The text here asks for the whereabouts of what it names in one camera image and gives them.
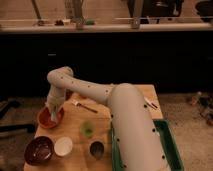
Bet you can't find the dark maroon bowl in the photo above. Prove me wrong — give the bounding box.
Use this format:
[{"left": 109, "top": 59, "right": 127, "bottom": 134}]
[{"left": 24, "top": 136, "right": 53, "bottom": 166}]

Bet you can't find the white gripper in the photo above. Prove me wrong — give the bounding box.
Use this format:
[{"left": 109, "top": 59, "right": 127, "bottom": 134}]
[{"left": 45, "top": 85, "right": 66, "bottom": 122}]

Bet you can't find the small metal cup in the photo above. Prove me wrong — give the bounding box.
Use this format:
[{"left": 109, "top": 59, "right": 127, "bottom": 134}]
[{"left": 89, "top": 141, "right": 104, "bottom": 160}]

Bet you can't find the green plastic tray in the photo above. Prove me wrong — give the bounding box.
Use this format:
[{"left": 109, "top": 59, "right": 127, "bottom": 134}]
[{"left": 111, "top": 119, "right": 184, "bottom": 171}]

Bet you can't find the white handled knife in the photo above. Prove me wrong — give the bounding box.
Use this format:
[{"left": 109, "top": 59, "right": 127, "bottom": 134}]
[{"left": 144, "top": 97, "right": 158, "bottom": 110}]

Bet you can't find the red orange bowl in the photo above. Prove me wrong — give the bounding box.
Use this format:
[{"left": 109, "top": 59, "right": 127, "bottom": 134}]
[{"left": 37, "top": 107, "right": 64, "bottom": 129}]

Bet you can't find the green plastic cup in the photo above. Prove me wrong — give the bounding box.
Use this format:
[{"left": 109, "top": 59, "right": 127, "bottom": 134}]
[{"left": 80, "top": 121, "right": 95, "bottom": 138}]

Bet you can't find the small white bowl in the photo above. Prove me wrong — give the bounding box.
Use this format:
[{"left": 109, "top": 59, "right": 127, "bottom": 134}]
[{"left": 54, "top": 137, "right": 73, "bottom": 157}]

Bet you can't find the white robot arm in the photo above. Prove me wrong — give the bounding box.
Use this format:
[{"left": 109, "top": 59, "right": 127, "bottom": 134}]
[{"left": 46, "top": 67, "right": 171, "bottom": 171}]

